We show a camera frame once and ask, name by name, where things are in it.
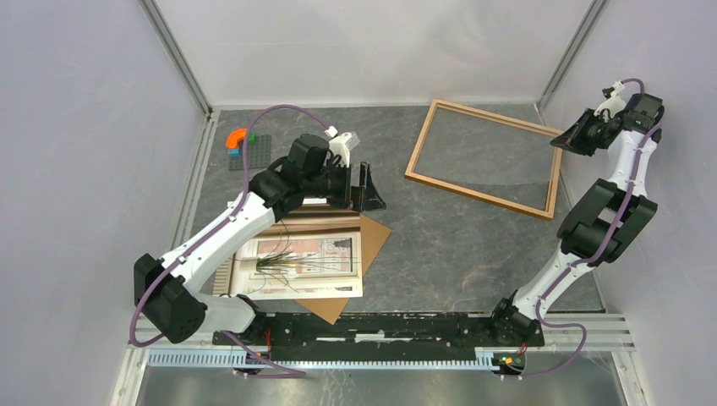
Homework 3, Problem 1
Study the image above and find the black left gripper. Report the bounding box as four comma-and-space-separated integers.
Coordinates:
304, 160, 386, 213

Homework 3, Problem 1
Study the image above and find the wooden picture frame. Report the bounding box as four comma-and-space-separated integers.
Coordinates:
404, 99, 562, 221

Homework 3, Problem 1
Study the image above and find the clear acrylic sheet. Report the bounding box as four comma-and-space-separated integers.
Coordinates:
413, 108, 554, 210

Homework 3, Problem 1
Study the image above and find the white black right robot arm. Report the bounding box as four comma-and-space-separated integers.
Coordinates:
488, 92, 665, 345

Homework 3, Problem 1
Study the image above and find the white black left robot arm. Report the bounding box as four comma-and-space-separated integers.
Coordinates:
129, 132, 386, 347

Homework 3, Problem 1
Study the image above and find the glossy printed photo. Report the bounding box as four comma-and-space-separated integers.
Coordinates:
211, 203, 364, 300

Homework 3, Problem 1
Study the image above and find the brown cardboard backing board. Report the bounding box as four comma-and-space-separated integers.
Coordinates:
288, 203, 391, 325

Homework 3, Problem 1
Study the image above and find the grey lego baseplate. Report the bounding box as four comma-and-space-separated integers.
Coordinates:
227, 134, 272, 171

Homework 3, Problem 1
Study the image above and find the orange curved toy block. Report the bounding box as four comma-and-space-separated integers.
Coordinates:
226, 129, 249, 150

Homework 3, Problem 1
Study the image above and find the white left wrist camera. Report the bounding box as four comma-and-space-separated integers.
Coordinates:
325, 126, 360, 167

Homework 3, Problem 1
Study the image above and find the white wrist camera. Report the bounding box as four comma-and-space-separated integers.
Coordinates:
594, 80, 627, 119
325, 126, 360, 167

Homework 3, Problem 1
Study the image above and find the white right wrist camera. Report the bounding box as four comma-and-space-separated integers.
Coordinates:
594, 80, 627, 119

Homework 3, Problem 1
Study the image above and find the right aluminium corner post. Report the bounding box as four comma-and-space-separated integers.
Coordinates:
535, 0, 609, 113

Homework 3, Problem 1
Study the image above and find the aluminium corner post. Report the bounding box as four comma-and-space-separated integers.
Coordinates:
535, 0, 609, 113
139, 0, 213, 117

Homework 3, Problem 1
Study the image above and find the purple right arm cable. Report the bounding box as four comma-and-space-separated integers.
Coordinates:
504, 77, 663, 381

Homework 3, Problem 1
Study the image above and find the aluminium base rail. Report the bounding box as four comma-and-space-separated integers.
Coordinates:
127, 311, 637, 359

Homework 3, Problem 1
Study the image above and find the white slotted cable duct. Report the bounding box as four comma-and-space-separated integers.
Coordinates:
146, 348, 522, 372

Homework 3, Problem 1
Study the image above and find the left aluminium corner post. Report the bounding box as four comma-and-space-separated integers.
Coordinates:
139, 0, 213, 117

